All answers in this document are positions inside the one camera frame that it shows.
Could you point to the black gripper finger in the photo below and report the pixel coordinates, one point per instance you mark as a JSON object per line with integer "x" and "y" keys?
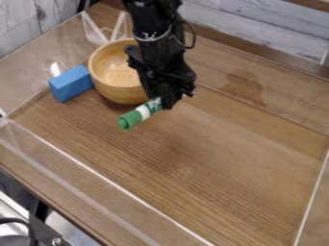
{"x": 173, "y": 91}
{"x": 150, "y": 85}

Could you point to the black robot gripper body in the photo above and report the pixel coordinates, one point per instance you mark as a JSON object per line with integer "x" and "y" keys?
{"x": 157, "y": 57}

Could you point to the green white dry-erase marker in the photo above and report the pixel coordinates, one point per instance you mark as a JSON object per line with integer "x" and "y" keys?
{"x": 134, "y": 117}

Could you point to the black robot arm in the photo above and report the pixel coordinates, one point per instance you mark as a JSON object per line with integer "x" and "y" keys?
{"x": 156, "y": 16}

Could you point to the brown wooden bowl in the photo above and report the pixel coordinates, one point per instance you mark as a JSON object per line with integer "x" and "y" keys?
{"x": 114, "y": 78}

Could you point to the blue rectangular block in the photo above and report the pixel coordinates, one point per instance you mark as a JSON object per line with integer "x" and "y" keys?
{"x": 71, "y": 83}

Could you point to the black table leg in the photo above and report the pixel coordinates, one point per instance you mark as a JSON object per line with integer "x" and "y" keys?
{"x": 42, "y": 211}

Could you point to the clear acrylic corner bracket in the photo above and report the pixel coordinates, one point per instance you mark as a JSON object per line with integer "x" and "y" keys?
{"x": 104, "y": 35}

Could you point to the clear acrylic tray wall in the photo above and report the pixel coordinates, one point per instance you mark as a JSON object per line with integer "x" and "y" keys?
{"x": 108, "y": 211}

